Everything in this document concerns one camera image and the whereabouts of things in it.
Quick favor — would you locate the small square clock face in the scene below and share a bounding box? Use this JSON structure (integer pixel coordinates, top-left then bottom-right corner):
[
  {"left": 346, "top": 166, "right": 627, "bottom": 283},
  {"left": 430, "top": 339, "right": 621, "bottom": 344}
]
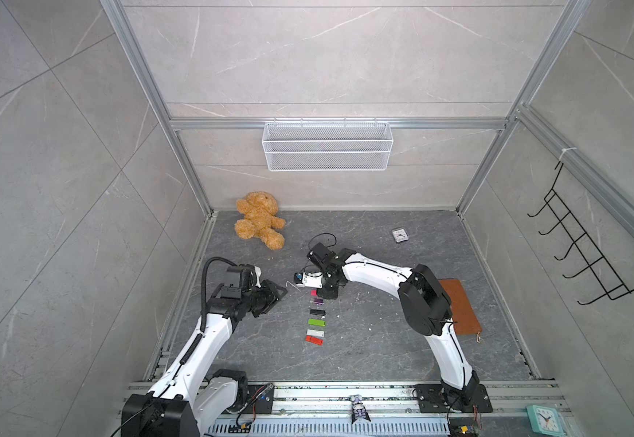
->
[{"left": 392, "top": 228, "right": 409, "bottom": 244}]

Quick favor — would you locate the brown teddy bear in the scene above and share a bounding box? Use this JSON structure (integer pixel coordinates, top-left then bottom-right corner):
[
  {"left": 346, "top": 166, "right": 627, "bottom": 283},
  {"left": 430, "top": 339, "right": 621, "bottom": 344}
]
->
[{"left": 234, "top": 191, "right": 286, "bottom": 251}]

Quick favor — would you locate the brown leather wallet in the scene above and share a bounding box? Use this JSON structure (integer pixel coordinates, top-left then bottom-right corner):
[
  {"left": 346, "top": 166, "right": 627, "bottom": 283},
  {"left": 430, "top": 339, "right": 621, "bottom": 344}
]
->
[{"left": 440, "top": 279, "right": 483, "bottom": 340}]

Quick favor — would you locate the teal alarm clock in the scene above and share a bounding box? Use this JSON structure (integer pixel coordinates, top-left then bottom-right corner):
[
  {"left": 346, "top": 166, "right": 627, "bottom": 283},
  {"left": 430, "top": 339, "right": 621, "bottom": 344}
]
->
[{"left": 527, "top": 405, "right": 566, "bottom": 436}]

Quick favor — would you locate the white wire mesh basket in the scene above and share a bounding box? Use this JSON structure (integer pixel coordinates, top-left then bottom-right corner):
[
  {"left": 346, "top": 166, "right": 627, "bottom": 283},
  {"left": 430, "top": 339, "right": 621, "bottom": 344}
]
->
[{"left": 262, "top": 121, "right": 395, "bottom": 172}]

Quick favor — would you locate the black wire hook rack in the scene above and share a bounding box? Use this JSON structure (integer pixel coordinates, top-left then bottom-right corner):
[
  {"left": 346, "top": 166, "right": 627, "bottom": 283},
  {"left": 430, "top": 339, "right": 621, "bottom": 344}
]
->
[{"left": 527, "top": 163, "right": 634, "bottom": 306}]

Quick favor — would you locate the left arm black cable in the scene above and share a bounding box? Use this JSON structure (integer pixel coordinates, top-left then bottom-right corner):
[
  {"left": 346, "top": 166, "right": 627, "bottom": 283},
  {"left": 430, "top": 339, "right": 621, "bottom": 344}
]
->
[{"left": 199, "top": 256, "right": 239, "bottom": 334}]

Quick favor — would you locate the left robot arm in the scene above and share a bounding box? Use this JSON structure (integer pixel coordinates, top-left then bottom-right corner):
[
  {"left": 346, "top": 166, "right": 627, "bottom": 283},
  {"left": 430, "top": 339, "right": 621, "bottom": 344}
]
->
[{"left": 112, "top": 257, "right": 287, "bottom": 436}]

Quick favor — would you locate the white usb drive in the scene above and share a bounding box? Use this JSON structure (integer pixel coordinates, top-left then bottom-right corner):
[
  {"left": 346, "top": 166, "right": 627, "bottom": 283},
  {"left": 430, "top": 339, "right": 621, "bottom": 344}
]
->
[{"left": 307, "top": 329, "right": 324, "bottom": 338}]

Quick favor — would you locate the red usb drive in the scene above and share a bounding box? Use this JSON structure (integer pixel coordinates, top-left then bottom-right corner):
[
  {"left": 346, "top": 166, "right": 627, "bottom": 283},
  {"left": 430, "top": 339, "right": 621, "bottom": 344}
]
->
[{"left": 305, "top": 335, "right": 324, "bottom": 345}]

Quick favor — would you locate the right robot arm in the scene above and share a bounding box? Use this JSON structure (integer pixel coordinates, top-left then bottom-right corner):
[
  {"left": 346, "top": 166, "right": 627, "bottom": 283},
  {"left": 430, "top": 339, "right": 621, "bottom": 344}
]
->
[{"left": 294, "top": 243, "right": 482, "bottom": 411}]

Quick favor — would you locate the small purple figurine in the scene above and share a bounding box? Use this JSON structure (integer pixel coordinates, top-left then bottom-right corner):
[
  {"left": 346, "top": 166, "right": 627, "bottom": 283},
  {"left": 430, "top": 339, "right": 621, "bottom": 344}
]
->
[{"left": 350, "top": 394, "right": 371, "bottom": 424}]

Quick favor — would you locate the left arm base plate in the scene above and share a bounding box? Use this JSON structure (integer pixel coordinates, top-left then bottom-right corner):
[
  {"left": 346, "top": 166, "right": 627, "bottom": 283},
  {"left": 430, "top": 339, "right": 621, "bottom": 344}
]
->
[{"left": 226, "top": 382, "right": 275, "bottom": 414}]

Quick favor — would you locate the green usb drive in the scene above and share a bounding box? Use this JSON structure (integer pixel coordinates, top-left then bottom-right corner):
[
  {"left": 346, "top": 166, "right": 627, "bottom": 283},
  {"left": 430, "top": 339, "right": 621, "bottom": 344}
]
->
[{"left": 308, "top": 319, "right": 326, "bottom": 327}]

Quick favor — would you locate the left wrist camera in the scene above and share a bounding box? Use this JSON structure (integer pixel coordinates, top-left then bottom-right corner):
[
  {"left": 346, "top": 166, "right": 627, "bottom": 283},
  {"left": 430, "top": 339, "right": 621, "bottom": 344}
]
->
[{"left": 250, "top": 266, "right": 262, "bottom": 288}]

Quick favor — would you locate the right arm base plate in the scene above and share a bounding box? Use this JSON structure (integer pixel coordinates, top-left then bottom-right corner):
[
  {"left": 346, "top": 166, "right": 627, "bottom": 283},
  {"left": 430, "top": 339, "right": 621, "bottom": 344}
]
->
[{"left": 414, "top": 382, "right": 493, "bottom": 413}]

